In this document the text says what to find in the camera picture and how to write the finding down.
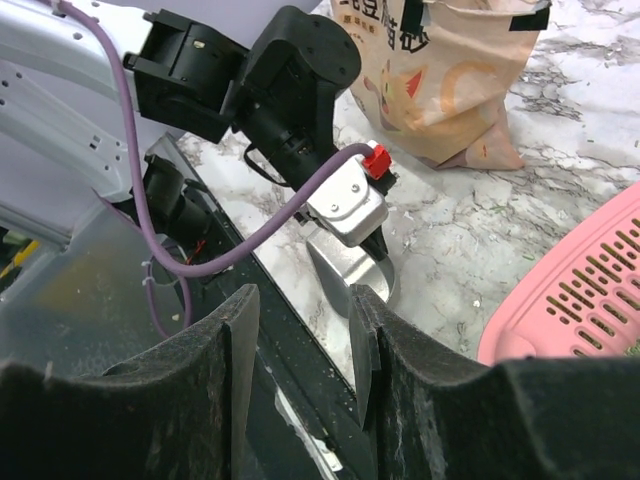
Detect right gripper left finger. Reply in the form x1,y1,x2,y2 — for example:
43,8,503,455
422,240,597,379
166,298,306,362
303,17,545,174
1,285,260,479

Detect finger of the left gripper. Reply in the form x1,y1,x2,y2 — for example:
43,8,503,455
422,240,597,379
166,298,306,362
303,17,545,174
362,226,388,261

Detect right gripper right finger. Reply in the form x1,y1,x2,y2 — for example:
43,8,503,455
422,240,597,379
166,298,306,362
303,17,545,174
349,285,639,479

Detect grey metal litter scoop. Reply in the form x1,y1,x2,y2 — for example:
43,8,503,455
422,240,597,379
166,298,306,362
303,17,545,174
306,227,400,318

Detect cat litter bag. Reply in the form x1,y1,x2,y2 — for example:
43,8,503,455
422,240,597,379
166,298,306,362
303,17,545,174
331,0,551,171

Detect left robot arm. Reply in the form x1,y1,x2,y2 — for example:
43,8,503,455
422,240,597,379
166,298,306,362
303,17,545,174
1,1,394,277

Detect pink litter box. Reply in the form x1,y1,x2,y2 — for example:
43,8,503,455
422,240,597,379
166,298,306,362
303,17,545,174
477,185,639,365

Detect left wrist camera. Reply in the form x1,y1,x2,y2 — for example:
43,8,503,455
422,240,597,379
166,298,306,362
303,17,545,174
307,140,397,247

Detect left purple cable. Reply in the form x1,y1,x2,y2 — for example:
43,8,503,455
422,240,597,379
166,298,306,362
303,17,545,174
49,0,376,341

